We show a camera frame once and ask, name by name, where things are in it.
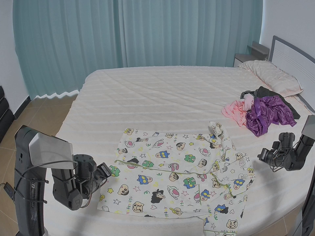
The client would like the purple satin garment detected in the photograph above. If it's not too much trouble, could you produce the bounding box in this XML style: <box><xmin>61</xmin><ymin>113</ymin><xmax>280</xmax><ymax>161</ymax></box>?
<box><xmin>246</xmin><ymin>95</ymin><xmax>297</xmax><ymax>138</ymax></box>

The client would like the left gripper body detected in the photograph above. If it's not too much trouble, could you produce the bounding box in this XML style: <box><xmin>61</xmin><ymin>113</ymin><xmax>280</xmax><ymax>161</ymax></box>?
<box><xmin>95</xmin><ymin>162</ymin><xmax>110</xmax><ymax>184</ymax></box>

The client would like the black garment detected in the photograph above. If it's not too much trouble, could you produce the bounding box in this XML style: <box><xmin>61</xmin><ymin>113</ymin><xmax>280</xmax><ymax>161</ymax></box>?
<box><xmin>241</xmin><ymin>86</ymin><xmax>302</xmax><ymax>120</ymax></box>

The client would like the pink garment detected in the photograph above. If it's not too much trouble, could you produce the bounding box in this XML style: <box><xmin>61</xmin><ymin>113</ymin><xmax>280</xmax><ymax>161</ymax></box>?
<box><xmin>221</xmin><ymin>94</ymin><xmax>254</xmax><ymax>128</ymax></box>

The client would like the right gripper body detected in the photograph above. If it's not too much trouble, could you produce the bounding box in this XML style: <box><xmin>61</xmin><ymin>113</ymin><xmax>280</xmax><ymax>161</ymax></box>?
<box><xmin>257</xmin><ymin>148</ymin><xmax>276</xmax><ymax>168</ymax></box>

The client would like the grey bedside table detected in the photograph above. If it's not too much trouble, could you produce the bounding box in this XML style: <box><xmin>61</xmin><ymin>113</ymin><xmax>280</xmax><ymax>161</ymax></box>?
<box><xmin>234</xmin><ymin>41</ymin><xmax>270</xmax><ymax>69</ymax></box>

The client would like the cream pillow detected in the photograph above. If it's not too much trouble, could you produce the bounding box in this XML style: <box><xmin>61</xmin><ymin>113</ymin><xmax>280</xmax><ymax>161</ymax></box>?
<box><xmin>237</xmin><ymin>60</ymin><xmax>305</xmax><ymax>98</ymax></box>

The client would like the bed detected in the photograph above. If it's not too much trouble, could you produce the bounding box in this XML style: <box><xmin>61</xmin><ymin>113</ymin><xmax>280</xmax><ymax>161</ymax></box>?
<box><xmin>42</xmin><ymin>35</ymin><xmax>315</xmax><ymax>236</ymax></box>

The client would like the white printed pyjama top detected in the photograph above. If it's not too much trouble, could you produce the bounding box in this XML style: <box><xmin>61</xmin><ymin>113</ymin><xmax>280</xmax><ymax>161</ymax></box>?
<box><xmin>97</xmin><ymin>121</ymin><xmax>257</xmax><ymax>236</ymax></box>

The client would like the black chest of drawers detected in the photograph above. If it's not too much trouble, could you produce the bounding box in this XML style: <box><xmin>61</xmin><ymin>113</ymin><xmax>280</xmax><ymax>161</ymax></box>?
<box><xmin>0</xmin><ymin>86</ymin><xmax>14</xmax><ymax>145</ymax></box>

